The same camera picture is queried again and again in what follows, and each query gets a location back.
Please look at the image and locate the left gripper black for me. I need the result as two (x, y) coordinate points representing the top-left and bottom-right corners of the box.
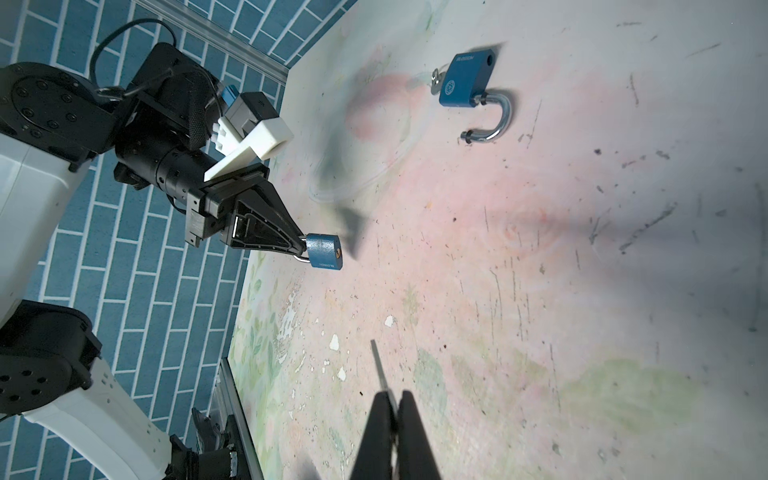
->
(114, 131), (306, 256)

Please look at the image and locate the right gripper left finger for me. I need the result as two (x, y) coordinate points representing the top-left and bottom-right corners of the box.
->
(350, 391), (396, 480)

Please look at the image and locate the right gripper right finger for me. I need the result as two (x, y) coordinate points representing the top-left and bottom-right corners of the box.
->
(397, 390), (441, 480)

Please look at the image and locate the blue padlock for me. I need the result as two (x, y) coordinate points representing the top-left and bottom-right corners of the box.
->
(430, 48), (514, 145)
(294, 234), (343, 270)

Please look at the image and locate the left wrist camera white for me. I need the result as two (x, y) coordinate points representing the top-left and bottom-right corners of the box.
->
(204, 92), (294, 182)

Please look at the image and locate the aluminium mounting rail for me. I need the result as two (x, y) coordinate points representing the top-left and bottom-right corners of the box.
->
(210, 357), (264, 480)

